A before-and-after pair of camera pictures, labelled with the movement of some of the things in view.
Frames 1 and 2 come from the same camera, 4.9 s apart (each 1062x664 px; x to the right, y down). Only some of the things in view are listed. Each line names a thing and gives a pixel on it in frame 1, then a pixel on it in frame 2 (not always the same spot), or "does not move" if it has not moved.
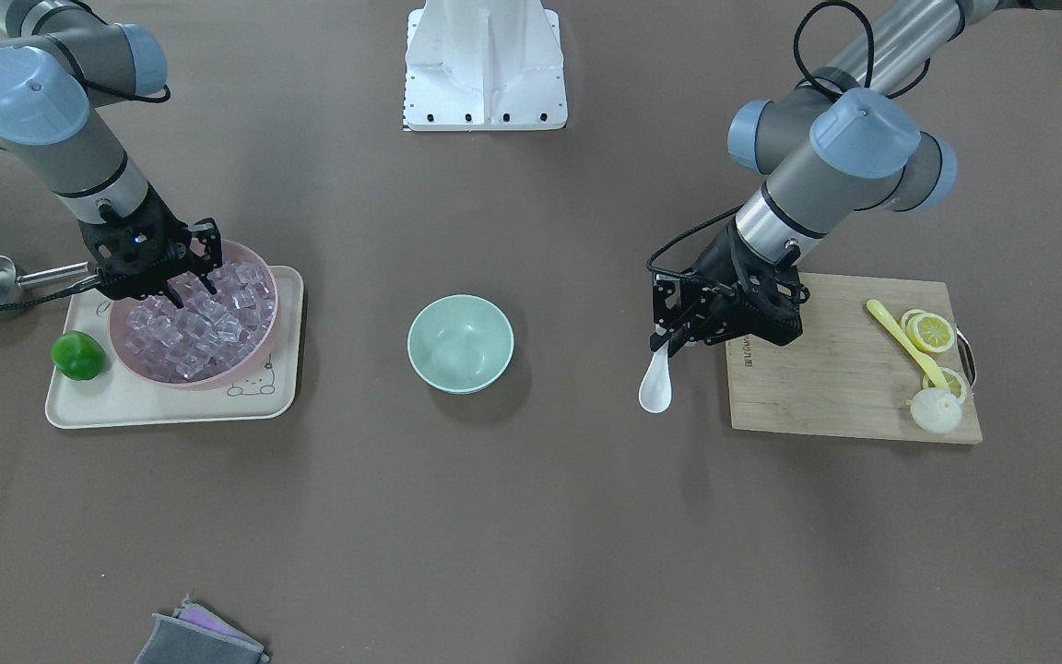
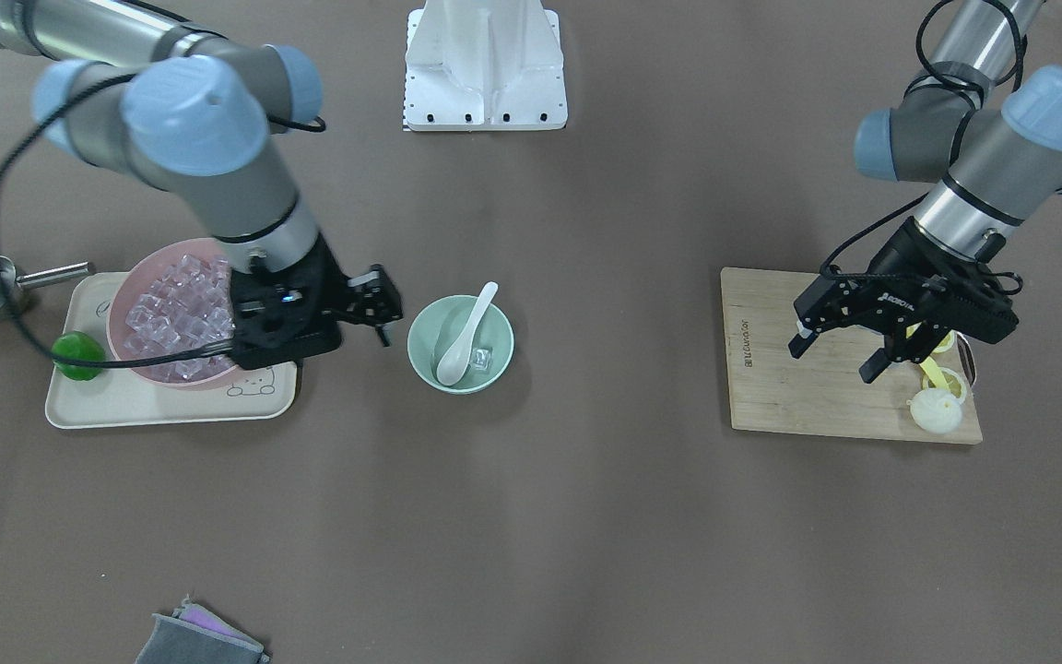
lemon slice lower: [953, 380] does not move
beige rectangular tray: [117, 397] does not move
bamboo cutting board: [847, 375] does not move
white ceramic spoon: [655, 390] -> [454, 360]
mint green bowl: [460, 344] does not move
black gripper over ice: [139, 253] -> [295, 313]
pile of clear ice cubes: [209, 331] does not move
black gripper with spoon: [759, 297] -> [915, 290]
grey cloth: [171, 641] does not move
